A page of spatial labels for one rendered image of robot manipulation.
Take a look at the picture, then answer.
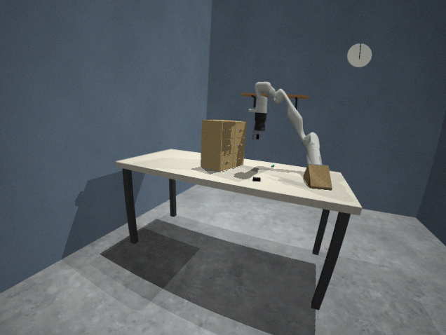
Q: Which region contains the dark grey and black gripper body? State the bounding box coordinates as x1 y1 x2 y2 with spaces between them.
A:
249 105 267 130

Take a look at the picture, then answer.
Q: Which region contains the small wooden chest of drawers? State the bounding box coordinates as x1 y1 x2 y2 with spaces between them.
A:
201 120 247 172

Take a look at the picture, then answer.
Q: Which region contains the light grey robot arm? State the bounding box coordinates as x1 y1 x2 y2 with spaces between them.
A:
255 82 322 165

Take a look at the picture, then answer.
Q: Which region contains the wooden drawer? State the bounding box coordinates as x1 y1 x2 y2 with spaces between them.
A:
234 137 245 152
233 151 244 167
235 123 246 137
222 122 235 138
220 153 233 170
221 138 234 155

